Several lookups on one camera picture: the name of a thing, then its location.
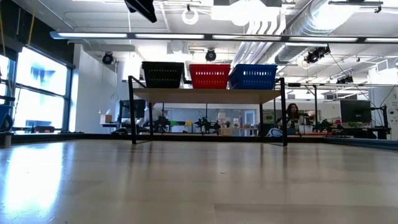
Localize wooden shelf with black legs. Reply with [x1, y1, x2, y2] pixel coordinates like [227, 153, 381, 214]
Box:
[127, 75, 289, 147]

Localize long linear light fixture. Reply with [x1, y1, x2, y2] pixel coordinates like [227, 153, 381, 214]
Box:
[49, 30, 398, 44]

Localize black computer monitor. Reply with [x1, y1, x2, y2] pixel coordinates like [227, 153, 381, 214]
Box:
[119, 99, 147, 119]
[340, 99, 373, 124]

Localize large bright window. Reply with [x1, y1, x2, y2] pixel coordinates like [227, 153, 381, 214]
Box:
[0, 46, 75, 133]

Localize blue rounded object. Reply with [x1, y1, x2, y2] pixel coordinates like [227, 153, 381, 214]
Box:
[0, 104, 15, 133]

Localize black ceiling track light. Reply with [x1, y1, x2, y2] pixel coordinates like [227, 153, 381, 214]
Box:
[303, 45, 331, 65]
[336, 74, 354, 85]

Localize person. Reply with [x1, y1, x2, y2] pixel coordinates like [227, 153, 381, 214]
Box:
[284, 103, 302, 129]

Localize green potted plants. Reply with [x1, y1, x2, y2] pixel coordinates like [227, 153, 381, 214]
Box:
[312, 119, 334, 134]

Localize white cable ring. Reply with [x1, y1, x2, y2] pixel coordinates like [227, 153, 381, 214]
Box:
[182, 7, 200, 26]

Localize yellow hanging cable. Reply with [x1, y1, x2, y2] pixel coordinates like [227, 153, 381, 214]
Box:
[27, 0, 36, 47]

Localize black metal rail frame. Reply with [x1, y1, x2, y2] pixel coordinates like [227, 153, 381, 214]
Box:
[0, 132, 131, 146]
[323, 136, 398, 151]

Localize silver ventilation duct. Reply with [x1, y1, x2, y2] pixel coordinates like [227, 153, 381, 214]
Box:
[273, 0, 377, 65]

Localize black background rig frame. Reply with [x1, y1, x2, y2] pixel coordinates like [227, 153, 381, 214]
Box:
[287, 82, 398, 135]

